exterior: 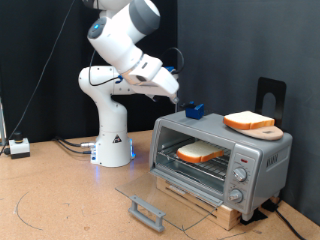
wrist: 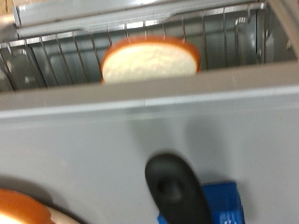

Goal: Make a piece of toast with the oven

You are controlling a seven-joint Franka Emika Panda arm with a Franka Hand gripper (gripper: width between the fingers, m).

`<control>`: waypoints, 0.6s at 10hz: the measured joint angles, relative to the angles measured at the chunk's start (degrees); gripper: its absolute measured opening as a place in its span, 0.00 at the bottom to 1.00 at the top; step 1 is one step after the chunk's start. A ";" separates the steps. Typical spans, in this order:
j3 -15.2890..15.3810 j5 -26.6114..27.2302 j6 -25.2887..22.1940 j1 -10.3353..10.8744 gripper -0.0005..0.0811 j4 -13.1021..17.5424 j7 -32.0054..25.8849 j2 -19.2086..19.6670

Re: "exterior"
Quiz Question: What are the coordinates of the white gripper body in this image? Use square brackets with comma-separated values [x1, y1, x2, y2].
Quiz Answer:
[123, 54, 180, 101]

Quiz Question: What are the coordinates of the black spatula blue grip block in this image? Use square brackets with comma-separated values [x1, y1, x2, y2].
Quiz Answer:
[179, 100, 205, 121]

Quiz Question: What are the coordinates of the black oven power cord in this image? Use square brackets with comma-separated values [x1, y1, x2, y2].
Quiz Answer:
[262, 199, 307, 240]

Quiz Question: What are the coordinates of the black cable silver connector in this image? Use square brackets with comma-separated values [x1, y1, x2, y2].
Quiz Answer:
[53, 135, 98, 149]

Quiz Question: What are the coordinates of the white emergency stop box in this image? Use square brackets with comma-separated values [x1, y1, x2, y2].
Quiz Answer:
[8, 131, 31, 160]

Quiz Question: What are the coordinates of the long thin black cable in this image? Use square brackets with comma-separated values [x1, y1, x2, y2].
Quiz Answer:
[0, 0, 77, 162]

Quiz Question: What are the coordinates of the silver toaster oven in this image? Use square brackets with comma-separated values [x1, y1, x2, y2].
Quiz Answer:
[148, 107, 294, 222]

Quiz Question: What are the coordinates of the white bread slice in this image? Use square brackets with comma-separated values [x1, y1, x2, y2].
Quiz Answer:
[176, 139, 225, 164]
[223, 110, 276, 131]

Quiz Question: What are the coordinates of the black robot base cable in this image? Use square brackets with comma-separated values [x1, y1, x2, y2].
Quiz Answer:
[57, 139, 94, 155]

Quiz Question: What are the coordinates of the slotted wooden block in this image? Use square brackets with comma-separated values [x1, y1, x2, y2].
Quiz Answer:
[155, 176, 243, 232]

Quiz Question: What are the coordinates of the black metal bracket with hole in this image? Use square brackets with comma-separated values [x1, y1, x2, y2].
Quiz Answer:
[255, 76, 288, 129]

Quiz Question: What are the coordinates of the small wooden serving board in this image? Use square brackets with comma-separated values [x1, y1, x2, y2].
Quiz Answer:
[233, 125, 285, 141]

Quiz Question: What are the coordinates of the silver oven knob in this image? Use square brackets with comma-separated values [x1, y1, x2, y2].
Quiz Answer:
[227, 188, 244, 204]
[232, 166, 249, 183]

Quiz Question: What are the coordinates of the wire oven rack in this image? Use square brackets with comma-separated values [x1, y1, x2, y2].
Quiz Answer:
[156, 137, 233, 181]

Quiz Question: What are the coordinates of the grey metal post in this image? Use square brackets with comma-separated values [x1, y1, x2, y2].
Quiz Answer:
[0, 98, 7, 147]

